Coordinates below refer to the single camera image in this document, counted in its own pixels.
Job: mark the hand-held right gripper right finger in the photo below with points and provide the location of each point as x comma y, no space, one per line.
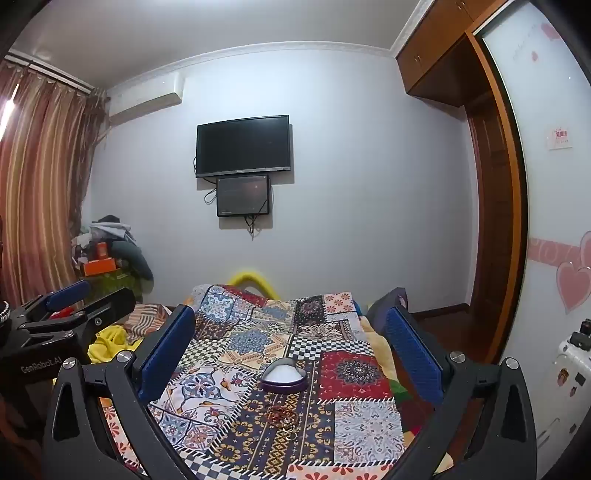
411,353

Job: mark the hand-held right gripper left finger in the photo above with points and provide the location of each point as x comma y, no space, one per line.
168,344

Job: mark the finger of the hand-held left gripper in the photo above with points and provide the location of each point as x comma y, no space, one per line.
69,293
108,309

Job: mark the purple heart-shaped tin box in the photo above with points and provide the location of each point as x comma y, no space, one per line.
282,376

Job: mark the green plastic bag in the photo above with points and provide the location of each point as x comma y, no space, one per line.
111,282

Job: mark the yellow cloth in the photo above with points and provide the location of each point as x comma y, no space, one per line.
108,344

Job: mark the flat orange box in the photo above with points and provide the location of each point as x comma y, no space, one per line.
97,267

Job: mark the dark purple bag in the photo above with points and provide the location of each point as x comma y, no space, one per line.
381,309

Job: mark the upright orange box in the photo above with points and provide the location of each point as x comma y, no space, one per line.
102,249

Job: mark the pile of clothes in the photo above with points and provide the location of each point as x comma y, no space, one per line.
124,249

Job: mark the yellow curved tube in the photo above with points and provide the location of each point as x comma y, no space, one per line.
249,277

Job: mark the striped brown curtain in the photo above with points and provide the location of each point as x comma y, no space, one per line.
41,184

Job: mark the patchwork printed blanket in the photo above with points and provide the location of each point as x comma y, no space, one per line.
277,415

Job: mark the brown wooden door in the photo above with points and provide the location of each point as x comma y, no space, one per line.
489,230

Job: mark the white suitcase with stickers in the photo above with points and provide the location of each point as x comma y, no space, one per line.
565,392

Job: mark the white air conditioner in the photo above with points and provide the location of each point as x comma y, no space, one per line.
145,104

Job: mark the white wardrobe door heart decals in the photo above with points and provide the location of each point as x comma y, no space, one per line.
554,207

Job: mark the wooden overhead cabinet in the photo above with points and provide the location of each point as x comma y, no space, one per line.
434,60

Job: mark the small black wall monitor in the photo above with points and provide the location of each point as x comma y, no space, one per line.
243,194

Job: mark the black wall television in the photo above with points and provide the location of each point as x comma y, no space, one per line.
244,145

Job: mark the white curtain rail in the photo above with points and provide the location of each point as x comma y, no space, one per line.
51,69

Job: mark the pink and white wall sticker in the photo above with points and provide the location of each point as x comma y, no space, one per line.
559,139

